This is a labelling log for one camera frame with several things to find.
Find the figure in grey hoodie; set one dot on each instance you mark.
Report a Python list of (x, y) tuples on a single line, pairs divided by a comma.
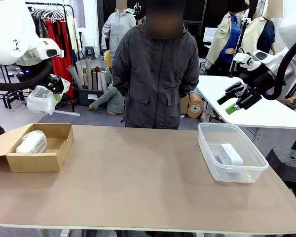
[(118, 27)]

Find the clear plastic container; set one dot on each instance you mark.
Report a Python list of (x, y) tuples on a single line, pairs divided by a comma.
[(236, 176)]

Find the mannequin beige coat blue shirt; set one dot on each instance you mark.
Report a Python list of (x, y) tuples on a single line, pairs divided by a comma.
[(222, 37)]

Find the mannequin beige vest navy shirt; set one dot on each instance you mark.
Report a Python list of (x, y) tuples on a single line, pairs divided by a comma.
[(254, 32)]

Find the black plastic stool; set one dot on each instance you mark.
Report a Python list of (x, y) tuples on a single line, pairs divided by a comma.
[(291, 163)]

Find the unwrapped white digital clock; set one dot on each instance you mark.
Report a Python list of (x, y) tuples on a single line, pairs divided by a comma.
[(230, 154)]

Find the white computer case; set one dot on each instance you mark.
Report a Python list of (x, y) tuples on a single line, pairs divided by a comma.
[(202, 65)]

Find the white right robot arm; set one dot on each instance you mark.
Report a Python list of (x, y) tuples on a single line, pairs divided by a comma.
[(293, 32)]

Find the person's dark grey jacket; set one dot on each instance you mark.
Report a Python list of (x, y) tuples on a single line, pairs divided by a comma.
[(155, 74)]

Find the bubble-wrapped clock grey display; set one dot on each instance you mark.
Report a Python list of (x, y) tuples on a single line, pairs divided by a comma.
[(39, 103)]

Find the open brown cardboard box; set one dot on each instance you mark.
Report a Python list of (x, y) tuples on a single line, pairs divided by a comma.
[(32, 161)]

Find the person's blurred head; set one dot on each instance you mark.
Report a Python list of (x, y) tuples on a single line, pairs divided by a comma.
[(164, 17)]

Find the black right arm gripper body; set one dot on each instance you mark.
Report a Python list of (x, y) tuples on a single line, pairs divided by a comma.
[(259, 80)]

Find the bubble-wrapped clock plain white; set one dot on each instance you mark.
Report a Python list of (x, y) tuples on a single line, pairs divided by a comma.
[(32, 143)]

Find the white monitor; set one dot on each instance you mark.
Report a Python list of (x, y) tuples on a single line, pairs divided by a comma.
[(209, 34)]

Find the white metal bar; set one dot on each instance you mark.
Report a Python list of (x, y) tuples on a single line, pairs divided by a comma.
[(69, 113)]

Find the tall grey paper roll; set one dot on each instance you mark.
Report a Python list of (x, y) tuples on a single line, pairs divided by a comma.
[(89, 74)]

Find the brown cardboard carton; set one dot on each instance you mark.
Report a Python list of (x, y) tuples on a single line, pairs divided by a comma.
[(185, 105)]

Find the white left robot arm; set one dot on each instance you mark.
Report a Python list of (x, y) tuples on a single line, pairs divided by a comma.
[(7, 32)]

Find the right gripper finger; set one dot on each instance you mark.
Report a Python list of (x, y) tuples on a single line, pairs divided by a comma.
[(249, 100), (233, 90)]

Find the floor mannequin grey-green top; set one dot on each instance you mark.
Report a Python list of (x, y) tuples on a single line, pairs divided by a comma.
[(113, 98)]

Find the leaning grey paper roll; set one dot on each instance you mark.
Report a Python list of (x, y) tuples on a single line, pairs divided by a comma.
[(75, 77)]

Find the small grey step stool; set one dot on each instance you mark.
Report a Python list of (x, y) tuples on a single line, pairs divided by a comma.
[(89, 51)]

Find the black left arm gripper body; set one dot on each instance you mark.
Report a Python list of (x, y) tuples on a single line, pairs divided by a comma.
[(29, 71)]

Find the black light stand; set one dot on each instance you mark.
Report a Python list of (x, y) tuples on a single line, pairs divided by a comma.
[(240, 39)]

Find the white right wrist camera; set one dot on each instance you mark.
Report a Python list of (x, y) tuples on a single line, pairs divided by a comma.
[(241, 58)]

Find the white side table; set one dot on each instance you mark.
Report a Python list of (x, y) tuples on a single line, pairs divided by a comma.
[(261, 118)]

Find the dark grey storage bin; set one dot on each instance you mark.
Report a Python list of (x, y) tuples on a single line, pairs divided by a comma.
[(85, 97)]

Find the beige paper roll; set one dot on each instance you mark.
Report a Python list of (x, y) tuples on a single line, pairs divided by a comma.
[(80, 71)]

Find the brown cardboard spool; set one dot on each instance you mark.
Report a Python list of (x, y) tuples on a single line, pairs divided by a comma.
[(195, 108)]

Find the red hanging dress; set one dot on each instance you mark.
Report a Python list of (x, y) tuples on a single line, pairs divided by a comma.
[(61, 49)]

